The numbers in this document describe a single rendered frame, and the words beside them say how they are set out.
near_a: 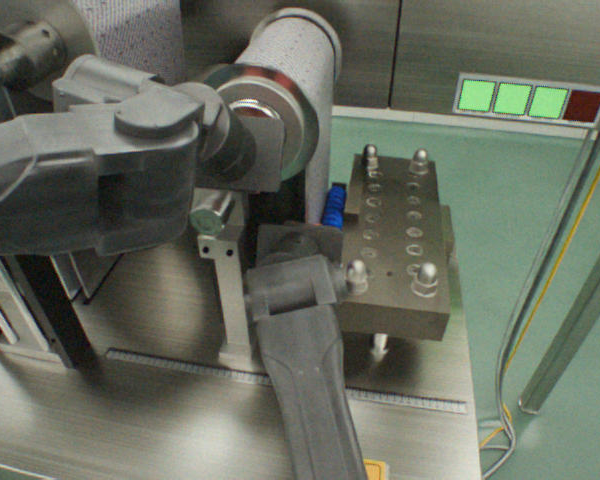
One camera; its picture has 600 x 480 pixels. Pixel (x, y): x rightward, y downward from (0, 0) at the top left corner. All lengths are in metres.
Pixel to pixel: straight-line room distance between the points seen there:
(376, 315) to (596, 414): 1.45
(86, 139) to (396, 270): 0.51
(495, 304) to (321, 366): 1.87
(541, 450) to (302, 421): 1.54
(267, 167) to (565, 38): 0.58
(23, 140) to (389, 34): 0.65
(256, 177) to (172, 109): 0.16
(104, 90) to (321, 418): 0.27
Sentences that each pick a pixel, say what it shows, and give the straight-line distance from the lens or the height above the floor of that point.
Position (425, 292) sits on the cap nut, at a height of 1.04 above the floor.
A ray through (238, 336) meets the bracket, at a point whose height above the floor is 0.93.
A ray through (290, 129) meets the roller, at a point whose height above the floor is 1.26.
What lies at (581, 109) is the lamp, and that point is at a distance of 0.91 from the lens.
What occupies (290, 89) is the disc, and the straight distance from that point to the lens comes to 0.51.
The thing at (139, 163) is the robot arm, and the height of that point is 1.37.
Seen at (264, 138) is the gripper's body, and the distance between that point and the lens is 0.42.
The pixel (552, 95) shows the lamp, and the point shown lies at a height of 1.20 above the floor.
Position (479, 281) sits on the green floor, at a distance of 2.26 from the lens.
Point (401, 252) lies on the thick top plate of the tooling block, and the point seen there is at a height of 1.03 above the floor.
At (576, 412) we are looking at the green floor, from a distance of 1.96.
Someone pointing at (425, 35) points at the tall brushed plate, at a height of 1.28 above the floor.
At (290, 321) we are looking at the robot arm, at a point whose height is 1.21.
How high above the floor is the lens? 1.48
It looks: 40 degrees down
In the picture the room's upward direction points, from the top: straight up
